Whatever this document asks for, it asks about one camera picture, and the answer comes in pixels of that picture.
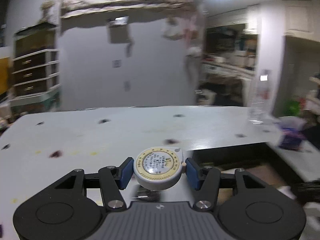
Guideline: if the black cardboard box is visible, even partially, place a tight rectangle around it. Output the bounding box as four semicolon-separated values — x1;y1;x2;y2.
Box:
192;142;319;204

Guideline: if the black smartwatch body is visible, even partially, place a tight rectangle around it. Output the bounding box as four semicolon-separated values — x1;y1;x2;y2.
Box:
132;187;161;202

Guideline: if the clear water bottle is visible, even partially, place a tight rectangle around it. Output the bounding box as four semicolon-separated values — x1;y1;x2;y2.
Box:
249;69;271;125

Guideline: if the round tape measure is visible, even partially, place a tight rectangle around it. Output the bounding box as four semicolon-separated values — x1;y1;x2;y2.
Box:
133;146;184;191

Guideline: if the white plush sheep toy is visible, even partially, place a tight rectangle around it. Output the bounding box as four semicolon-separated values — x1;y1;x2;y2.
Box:
187;46;202;57

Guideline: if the white wall socket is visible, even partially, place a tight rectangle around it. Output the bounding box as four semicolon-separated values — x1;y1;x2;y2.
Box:
112;60;121;68

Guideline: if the glass terrarium tank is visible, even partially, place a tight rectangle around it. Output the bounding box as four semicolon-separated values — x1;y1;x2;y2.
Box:
14;22;57;57

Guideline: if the purple floral tissue box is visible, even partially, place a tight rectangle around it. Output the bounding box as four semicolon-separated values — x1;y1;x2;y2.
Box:
278;116;307;151

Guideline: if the white drawer cabinet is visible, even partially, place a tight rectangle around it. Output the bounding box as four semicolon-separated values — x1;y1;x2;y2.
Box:
12;49;60;97

